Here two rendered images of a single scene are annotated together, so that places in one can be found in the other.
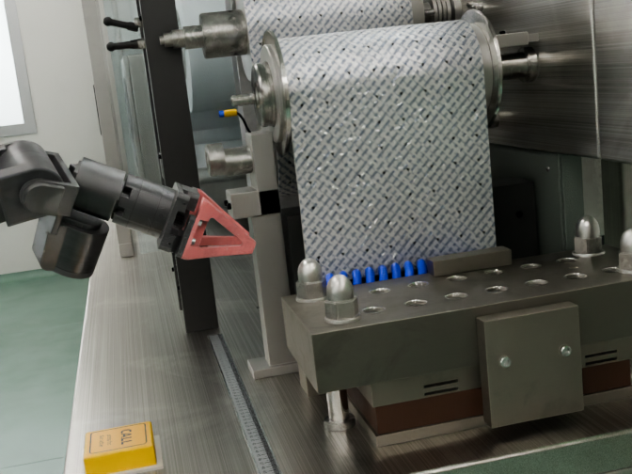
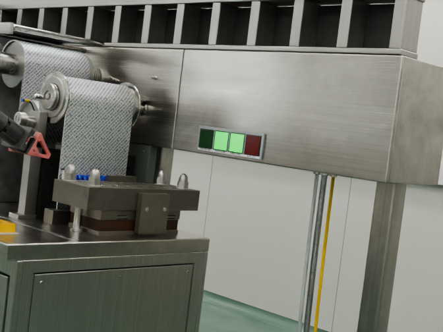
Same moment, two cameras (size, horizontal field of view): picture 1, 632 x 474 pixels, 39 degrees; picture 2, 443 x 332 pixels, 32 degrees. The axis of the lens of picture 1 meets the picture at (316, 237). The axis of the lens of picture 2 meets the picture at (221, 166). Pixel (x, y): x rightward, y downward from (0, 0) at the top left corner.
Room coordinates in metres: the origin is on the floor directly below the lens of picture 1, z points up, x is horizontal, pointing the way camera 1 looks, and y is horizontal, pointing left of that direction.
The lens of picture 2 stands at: (-1.00, 0.87, 1.23)
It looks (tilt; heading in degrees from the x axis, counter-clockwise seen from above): 3 degrees down; 325
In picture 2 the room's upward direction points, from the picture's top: 7 degrees clockwise
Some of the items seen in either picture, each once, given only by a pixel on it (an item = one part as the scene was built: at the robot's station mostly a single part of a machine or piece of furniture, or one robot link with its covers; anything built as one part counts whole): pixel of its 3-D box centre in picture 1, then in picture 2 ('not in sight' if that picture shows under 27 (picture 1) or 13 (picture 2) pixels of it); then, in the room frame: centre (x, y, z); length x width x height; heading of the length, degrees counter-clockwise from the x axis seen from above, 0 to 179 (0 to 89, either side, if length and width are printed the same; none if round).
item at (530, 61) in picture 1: (504, 67); (134, 107); (1.13, -0.26, 1.25); 0.07 x 0.04 x 0.04; 101
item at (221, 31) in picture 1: (223, 34); (4, 63); (1.32, 0.10, 1.33); 0.06 x 0.06 x 0.06; 11
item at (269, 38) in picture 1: (275, 93); (54, 97); (1.07, 0.03, 1.25); 0.15 x 0.01 x 0.15; 11
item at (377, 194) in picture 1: (398, 199); (95, 150); (1.04, -0.10, 1.11); 0.23 x 0.01 x 0.18; 101
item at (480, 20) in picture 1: (476, 70); (124, 106); (1.12, -0.22, 1.25); 0.15 x 0.01 x 0.15; 11
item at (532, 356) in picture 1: (531, 364); (152, 213); (0.84, -0.20, 0.96); 0.10 x 0.03 x 0.11; 101
